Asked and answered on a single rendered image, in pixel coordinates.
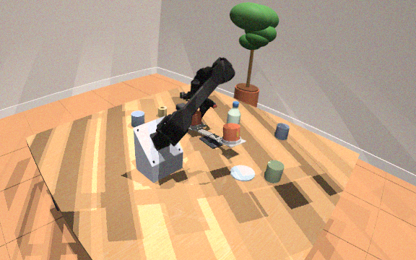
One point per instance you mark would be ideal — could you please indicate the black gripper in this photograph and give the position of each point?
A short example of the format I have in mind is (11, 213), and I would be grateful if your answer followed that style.
(204, 106)

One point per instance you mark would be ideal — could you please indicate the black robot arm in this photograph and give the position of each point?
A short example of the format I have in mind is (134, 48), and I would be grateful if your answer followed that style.
(172, 128)

